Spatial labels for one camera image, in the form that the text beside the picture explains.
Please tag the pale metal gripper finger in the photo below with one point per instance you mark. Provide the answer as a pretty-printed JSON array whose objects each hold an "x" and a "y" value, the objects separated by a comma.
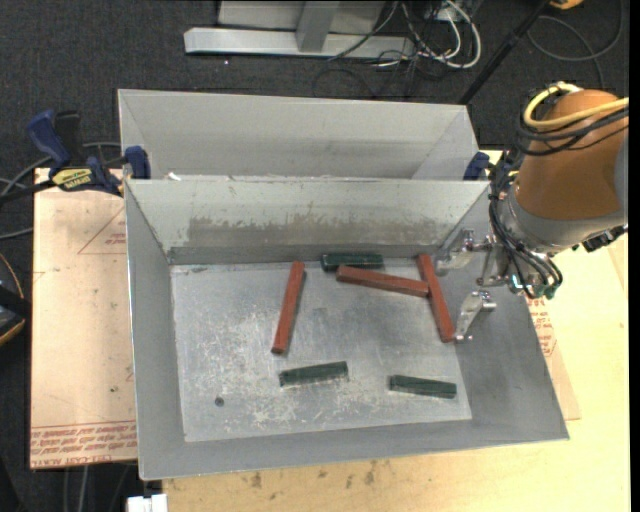
[
  {"x": 470, "y": 315},
  {"x": 457, "y": 255}
]

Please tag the red-brown flat block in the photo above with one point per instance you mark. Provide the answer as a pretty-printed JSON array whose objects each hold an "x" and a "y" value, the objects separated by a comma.
[
  {"x": 382, "y": 281},
  {"x": 289, "y": 307},
  {"x": 440, "y": 305}
]

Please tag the dark green flat block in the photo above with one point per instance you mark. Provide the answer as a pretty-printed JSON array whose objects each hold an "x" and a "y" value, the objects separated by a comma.
[
  {"x": 423, "y": 386},
  {"x": 313, "y": 373},
  {"x": 352, "y": 261}
]

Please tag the grey metal bin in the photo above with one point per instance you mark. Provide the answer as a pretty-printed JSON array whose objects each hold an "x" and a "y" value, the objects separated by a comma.
[{"x": 320, "y": 320}]

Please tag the brown cardboard board, red print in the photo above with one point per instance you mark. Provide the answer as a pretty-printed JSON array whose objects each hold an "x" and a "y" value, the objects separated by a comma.
[{"x": 80, "y": 310}]

